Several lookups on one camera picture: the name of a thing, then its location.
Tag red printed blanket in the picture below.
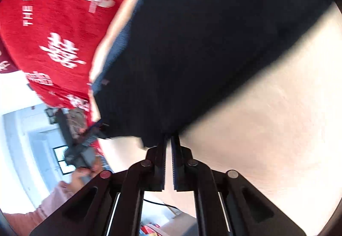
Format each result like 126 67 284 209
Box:
0 0 150 151

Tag dark pants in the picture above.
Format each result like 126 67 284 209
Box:
91 0 334 150

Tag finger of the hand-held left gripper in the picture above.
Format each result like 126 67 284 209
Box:
55 109 79 147
77 124 108 147

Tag person's left forearm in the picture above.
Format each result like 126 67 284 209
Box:
3 180 77 229

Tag grey brown crumpled cloth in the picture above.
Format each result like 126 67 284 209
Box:
65 108 87 142

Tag person's left hand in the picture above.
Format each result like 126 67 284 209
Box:
70 157 105 186

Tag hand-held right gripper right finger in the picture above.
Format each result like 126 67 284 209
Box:
171 133 307 236

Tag black cable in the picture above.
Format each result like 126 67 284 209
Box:
143 198 180 210

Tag dark wall frame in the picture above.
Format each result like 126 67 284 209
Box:
53 146 77 174

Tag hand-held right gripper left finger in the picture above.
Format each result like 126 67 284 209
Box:
29 133 168 236

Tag cream blanket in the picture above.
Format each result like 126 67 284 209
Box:
89 0 342 230

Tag red white packet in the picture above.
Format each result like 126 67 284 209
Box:
141 222 161 236

